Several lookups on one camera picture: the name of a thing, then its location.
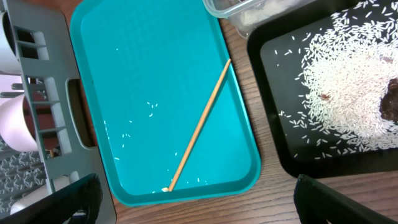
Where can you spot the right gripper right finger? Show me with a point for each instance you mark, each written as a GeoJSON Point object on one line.
{"type": "Point", "coordinates": [316, 203]}

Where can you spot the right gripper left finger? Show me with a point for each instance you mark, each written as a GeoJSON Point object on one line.
{"type": "Point", "coordinates": [78, 202]}

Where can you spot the grey bowl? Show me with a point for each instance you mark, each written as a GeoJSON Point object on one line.
{"type": "Point", "coordinates": [9, 61]}

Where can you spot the wooden chopstick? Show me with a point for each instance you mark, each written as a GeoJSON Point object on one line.
{"type": "Point", "coordinates": [198, 128]}

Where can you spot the large white plate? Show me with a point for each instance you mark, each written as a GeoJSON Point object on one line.
{"type": "Point", "coordinates": [11, 86]}

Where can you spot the grey dishwasher rack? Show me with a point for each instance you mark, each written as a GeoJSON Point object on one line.
{"type": "Point", "coordinates": [54, 115]}

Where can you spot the brown food scrap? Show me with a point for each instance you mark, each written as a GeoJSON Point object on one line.
{"type": "Point", "coordinates": [388, 107]}

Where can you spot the teal plastic tray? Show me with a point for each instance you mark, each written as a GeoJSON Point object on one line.
{"type": "Point", "coordinates": [148, 69]}

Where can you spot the spilled rice pile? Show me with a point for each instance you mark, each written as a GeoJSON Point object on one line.
{"type": "Point", "coordinates": [346, 69]}

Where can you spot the black tray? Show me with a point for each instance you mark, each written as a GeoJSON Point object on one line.
{"type": "Point", "coordinates": [273, 53]}

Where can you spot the clear plastic bin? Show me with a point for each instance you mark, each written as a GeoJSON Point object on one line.
{"type": "Point", "coordinates": [246, 15]}

